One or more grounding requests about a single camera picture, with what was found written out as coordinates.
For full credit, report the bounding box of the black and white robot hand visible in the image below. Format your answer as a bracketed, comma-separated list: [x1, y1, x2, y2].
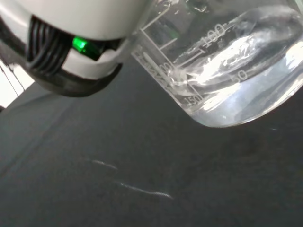
[0, 0, 152, 98]

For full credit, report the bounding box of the black bench cloth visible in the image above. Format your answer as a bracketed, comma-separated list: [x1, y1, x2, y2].
[0, 54, 303, 227]

